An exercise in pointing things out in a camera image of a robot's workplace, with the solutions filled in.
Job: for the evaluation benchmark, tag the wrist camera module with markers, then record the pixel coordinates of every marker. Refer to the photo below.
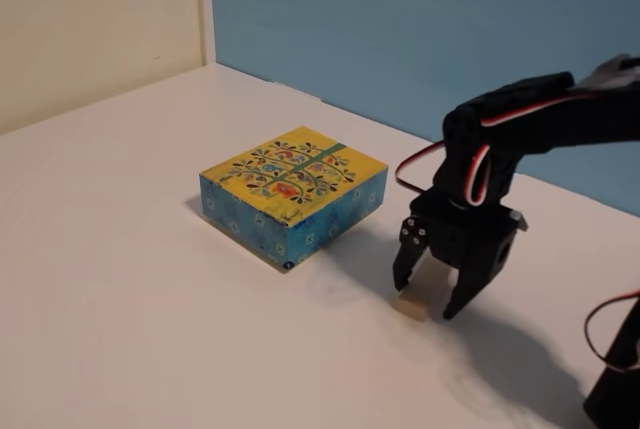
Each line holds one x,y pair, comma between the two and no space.
519,221

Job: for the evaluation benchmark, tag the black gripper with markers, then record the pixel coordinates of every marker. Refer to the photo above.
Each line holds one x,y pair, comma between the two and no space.
457,243

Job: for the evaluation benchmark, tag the yellow and blue floral box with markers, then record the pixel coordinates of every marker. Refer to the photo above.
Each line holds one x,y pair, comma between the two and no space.
240,219

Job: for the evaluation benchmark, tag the grey tape strip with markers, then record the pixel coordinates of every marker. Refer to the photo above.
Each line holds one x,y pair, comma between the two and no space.
607,74

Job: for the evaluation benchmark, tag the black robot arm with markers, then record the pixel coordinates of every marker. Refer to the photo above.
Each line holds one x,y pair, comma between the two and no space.
525,114

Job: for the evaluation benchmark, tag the wooden Jenga block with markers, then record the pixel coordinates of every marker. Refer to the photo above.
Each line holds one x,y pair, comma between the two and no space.
415,310

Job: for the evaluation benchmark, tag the blue backdrop board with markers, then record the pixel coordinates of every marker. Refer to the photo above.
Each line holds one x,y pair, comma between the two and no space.
350,24

